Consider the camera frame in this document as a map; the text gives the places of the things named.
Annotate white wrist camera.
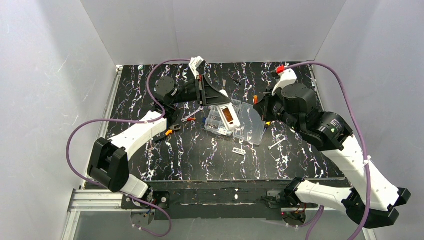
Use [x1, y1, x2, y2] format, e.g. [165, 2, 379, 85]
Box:
[271, 65, 298, 96]
[188, 56, 207, 79]

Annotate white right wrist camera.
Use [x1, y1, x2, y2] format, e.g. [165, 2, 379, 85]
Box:
[271, 65, 298, 96]

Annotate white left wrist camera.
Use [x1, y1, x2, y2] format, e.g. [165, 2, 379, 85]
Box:
[188, 56, 207, 79]

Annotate white AC remote control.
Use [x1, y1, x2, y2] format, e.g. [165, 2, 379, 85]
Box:
[216, 89, 241, 131]

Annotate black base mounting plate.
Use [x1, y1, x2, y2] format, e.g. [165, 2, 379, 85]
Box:
[120, 180, 335, 221]

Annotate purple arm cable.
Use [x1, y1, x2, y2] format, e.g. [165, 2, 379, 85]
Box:
[66, 58, 193, 238]
[284, 61, 372, 240]

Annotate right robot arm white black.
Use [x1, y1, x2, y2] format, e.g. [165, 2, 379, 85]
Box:
[253, 83, 411, 229]

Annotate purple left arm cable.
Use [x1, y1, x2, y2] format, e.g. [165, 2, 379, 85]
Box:
[66, 58, 193, 238]

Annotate small silver wrench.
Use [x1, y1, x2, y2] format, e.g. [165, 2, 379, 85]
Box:
[268, 138, 287, 151]

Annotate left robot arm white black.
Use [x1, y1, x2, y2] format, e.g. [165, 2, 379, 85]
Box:
[87, 75, 231, 199]

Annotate orange handled pliers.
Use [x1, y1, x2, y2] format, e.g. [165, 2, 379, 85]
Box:
[154, 124, 181, 144]

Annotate clear plastic screw organizer box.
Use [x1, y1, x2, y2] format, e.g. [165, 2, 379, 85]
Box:
[203, 99, 265, 146]

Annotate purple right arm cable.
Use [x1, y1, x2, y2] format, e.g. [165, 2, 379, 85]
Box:
[284, 61, 372, 240]

